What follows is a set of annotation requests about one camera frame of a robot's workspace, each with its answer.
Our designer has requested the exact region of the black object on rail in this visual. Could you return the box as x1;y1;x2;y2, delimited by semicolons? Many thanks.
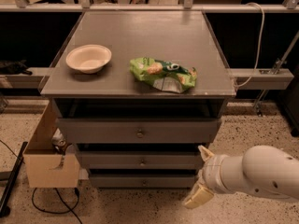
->
0;60;32;76

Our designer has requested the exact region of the grey drawer cabinet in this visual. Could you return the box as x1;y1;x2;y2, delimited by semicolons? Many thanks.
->
42;11;235;177

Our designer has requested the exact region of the metal can in box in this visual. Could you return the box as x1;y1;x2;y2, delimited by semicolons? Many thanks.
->
51;129;66;153

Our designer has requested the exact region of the grey bottom drawer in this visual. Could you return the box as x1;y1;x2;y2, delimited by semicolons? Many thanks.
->
89;175;196;189

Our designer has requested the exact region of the tan wooden box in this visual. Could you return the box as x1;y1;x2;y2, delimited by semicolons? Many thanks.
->
23;103;80;188

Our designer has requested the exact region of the white paper bowl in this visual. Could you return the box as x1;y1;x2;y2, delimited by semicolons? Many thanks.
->
65;45;112;74

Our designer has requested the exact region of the grey drawer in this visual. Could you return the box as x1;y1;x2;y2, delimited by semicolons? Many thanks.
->
76;151;203;170
57;119;221;144
89;175;196;189

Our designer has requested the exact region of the grey top drawer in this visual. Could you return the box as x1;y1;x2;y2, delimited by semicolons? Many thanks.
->
57;119;221;144

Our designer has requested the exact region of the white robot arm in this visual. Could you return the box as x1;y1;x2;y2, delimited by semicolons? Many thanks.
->
183;146;299;209

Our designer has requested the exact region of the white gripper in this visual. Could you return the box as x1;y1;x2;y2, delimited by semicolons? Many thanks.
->
182;146;229;209

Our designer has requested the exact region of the green chip bag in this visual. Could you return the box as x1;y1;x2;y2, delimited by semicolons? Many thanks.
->
130;57;197;93

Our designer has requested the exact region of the black bar on floor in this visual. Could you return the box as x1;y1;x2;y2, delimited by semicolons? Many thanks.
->
0;142;27;218

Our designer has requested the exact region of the black floor cable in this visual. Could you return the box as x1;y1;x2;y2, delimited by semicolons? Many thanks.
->
31;187;84;224

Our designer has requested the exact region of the white hanging cable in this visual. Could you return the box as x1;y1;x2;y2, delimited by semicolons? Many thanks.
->
233;2;265;90

